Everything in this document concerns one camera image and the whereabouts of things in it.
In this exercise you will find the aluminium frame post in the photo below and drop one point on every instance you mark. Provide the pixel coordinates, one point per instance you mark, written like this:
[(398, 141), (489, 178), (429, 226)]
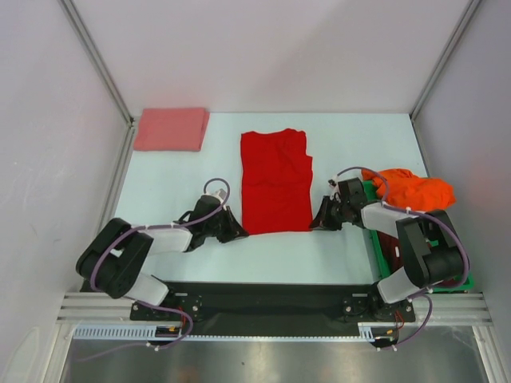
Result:
[(462, 25), (88, 44)]

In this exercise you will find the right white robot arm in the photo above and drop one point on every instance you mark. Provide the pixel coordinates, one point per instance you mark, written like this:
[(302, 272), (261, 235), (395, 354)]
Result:
[(428, 246)]

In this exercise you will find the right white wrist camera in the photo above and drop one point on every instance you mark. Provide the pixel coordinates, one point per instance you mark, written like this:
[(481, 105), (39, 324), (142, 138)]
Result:
[(333, 183)]

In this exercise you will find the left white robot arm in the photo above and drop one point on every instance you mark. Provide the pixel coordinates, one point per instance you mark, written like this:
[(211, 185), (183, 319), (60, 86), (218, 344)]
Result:
[(113, 262)]

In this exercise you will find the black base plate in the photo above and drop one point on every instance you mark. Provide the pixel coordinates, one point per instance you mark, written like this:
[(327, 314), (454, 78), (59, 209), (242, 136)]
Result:
[(269, 310)]

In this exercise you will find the green plastic bin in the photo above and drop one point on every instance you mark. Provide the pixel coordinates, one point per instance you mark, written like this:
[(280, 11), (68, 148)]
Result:
[(443, 287)]

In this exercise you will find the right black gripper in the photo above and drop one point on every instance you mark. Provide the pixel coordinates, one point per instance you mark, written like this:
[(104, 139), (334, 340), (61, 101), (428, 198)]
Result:
[(330, 213)]

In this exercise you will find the orange t-shirt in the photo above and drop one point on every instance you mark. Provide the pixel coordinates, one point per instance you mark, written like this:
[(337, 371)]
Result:
[(404, 189)]

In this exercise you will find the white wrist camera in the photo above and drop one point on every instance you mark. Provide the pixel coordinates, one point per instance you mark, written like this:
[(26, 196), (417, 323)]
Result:
[(217, 193), (333, 183)]

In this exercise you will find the left aluminium frame post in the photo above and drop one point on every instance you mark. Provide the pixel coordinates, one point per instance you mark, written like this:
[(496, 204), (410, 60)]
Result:
[(88, 44)]

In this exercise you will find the left aluminium side rail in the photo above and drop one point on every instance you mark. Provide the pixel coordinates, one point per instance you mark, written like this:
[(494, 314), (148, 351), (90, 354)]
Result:
[(118, 177)]

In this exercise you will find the aluminium front rail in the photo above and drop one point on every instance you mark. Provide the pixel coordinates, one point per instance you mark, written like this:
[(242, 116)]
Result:
[(448, 309)]

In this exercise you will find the folded pink t-shirt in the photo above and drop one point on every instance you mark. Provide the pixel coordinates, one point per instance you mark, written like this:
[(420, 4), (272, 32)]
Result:
[(166, 130)]

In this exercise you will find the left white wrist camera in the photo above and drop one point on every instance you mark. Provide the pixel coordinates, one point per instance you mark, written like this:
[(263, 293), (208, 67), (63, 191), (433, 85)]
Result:
[(217, 193)]

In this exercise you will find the right aluminium frame post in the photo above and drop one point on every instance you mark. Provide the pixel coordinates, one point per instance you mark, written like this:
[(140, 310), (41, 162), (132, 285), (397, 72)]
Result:
[(462, 25)]

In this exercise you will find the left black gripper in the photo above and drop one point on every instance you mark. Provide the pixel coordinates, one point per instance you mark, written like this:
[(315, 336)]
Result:
[(234, 230)]

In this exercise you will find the dark red t-shirt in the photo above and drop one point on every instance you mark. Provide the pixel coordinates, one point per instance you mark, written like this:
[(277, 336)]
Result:
[(390, 251)]

